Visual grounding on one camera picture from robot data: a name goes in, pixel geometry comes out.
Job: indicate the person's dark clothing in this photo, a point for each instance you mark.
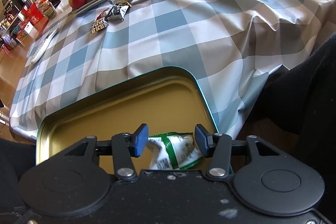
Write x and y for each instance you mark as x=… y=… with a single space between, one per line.
x=302 y=82

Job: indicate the blue grey checked tablecloth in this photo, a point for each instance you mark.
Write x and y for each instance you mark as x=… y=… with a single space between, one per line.
x=210 y=29

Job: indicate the white green snack packet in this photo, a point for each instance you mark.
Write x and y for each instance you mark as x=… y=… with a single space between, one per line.
x=176 y=151

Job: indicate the brown gold patterned snack packet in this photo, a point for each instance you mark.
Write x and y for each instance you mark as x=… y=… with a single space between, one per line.
x=99 y=26

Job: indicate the gold tin tray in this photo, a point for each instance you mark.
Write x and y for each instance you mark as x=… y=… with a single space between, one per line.
x=118 y=113

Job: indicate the white navy snack packet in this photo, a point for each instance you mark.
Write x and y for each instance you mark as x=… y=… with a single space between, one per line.
x=118 y=12

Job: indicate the red orange snack packet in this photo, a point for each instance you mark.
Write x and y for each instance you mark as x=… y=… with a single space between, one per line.
x=104 y=14

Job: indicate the red gift box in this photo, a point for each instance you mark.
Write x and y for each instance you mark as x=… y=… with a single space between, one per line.
x=36 y=16

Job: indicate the white remote control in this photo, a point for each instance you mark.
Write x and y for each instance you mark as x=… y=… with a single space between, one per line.
x=43 y=47

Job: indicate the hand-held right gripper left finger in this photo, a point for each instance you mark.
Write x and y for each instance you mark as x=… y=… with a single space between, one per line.
x=139 y=141

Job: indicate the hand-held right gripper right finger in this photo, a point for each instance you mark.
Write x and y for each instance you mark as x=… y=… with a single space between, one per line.
x=200 y=140

